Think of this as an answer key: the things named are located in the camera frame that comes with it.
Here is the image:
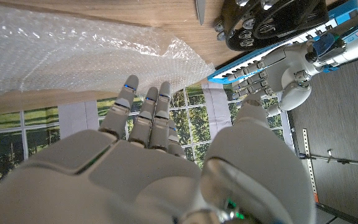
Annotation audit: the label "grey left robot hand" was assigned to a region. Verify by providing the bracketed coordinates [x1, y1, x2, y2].
[227, 40, 320, 118]

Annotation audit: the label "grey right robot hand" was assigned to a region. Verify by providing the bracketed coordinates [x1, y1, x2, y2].
[0, 74, 318, 224]

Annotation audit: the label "orange handled scissors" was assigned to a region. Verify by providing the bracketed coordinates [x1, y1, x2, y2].
[195, 0, 207, 26]

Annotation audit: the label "black half-moon tambourine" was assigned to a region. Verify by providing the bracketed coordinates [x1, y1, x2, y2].
[213, 0, 329, 52]

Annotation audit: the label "blue toy piano keyboard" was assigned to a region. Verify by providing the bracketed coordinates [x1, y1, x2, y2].
[206, 0, 358, 85]

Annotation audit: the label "clear bubble wrap sheet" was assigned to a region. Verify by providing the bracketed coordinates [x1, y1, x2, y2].
[0, 2, 216, 96]

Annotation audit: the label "thin metal rod with brackets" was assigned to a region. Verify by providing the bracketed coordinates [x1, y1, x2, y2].
[298, 148, 358, 172]

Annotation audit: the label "printed window forest backdrop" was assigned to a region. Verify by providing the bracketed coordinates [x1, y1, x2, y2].
[0, 82, 295, 200]

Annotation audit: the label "dark metal beam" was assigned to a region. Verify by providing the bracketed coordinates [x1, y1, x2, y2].
[315, 202, 358, 224]

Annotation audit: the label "perforated metal rail orange tip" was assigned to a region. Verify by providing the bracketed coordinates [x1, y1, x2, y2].
[301, 128, 319, 203]

